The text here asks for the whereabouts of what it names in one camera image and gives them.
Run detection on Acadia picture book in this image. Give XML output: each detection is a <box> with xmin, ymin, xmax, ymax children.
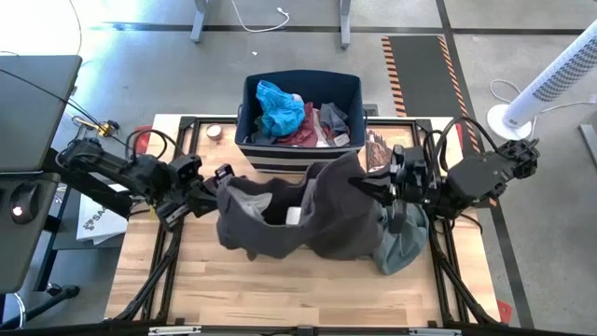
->
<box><xmin>366</xmin><ymin>129</ymin><xmax>398</xmax><ymax>174</ymax></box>

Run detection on white box with logo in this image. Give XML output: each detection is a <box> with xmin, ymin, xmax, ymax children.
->
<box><xmin>76</xmin><ymin>183</ymin><xmax>130</xmax><ymax>246</ymax></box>

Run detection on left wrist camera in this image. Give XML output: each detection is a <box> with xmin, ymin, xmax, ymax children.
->
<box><xmin>179</xmin><ymin>155</ymin><xmax>204</xmax><ymax>182</ymax></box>

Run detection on grey desk leg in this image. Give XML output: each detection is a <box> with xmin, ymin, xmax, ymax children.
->
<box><xmin>339</xmin><ymin>0</ymin><xmax>353</xmax><ymax>50</ymax></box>
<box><xmin>189</xmin><ymin>0</ymin><xmax>212</xmax><ymax>44</ymax></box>

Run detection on white fan cable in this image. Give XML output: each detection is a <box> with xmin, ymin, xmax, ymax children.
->
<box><xmin>488</xmin><ymin>77</ymin><xmax>597</xmax><ymax>116</ymax></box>

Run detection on white charger cable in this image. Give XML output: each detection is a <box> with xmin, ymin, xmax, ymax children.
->
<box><xmin>229</xmin><ymin>0</ymin><xmax>291</xmax><ymax>34</ymax></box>

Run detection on black tripod leg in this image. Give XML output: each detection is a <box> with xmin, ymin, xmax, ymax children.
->
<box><xmin>0</xmin><ymin>284</ymin><xmax>81</xmax><ymax>330</ymax></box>

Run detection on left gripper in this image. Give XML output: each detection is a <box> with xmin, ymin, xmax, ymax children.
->
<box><xmin>156</xmin><ymin>162</ymin><xmax>237</xmax><ymax>233</ymax></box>

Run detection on grey metal leg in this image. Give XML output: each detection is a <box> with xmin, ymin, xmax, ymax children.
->
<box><xmin>577</xmin><ymin>123</ymin><xmax>597</xmax><ymax>169</ymax></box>

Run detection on dark grey jacket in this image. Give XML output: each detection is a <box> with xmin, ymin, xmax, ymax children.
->
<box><xmin>215</xmin><ymin>151</ymin><xmax>387</xmax><ymax>262</ymax></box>

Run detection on black mat with orange stripes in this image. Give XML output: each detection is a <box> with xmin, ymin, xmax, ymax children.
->
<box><xmin>381</xmin><ymin>35</ymin><xmax>499</xmax><ymax>209</ymax></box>

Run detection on yellow cable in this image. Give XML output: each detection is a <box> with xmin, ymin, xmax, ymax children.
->
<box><xmin>64</xmin><ymin>109</ymin><xmax>121</xmax><ymax>141</ymax></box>

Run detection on grey side desk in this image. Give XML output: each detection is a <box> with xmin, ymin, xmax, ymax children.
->
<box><xmin>0</xmin><ymin>172</ymin><xmax>62</xmax><ymax>295</ymax></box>

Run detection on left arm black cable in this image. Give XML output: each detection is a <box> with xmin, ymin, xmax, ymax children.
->
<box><xmin>124</xmin><ymin>128</ymin><xmax>181</xmax><ymax>162</ymax></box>

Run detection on black mouse with light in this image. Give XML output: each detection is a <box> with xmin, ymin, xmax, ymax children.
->
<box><xmin>8</xmin><ymin>181</ymin><xmax>41</xmax><ymax>226</ymax></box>

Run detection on white tower fan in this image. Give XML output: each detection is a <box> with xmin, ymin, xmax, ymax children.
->
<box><xmin>486</xmin><ymin>30</ymin><xmax>597</xmax><ymax>142</ymax></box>

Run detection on black aluminium table frame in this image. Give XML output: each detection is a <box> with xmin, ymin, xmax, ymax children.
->
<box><xmin>114</xmin><ymin>115</ymin><xmax>500</xmax><ymax>328</ymax></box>

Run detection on navy white striped fabric basket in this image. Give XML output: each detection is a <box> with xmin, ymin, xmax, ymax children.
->
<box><xmin>234</xmin><ymin>69</ymin><xmax>368</xmax><ymax>175</ymax></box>

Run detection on grey-green hoodie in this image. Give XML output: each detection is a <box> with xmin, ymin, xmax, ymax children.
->
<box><xmin>371</xmin><ymin>200</ymin><xmax>431</xmax><ymax>276</ymax></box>

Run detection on silver bracket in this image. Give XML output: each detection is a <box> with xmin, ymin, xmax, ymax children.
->
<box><xmin>147</xmin><ymin>325</ymin><xmax>202</xmax><ymax>336</ymax></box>
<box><xmin>409</xmin><ymin>328</ymin><xmax>463</xmax><ymax>336</ymax></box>

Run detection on maroon shirt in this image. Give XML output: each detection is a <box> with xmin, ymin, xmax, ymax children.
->
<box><xmin>274</xmin><ymin>102</ymin><xmax>324</xmax><ymax>148</ymax></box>

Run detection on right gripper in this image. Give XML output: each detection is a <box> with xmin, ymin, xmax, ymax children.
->
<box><xmin>347</xmin><ymin>143</ymin><xmax>442</xmax><ymax>235</ymax></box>

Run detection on bright blue garment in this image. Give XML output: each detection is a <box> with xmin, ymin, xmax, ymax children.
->
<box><xmin>255</xmin><ymin>79</ymin><xmax>307</xmax><ymax>138</ymax></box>

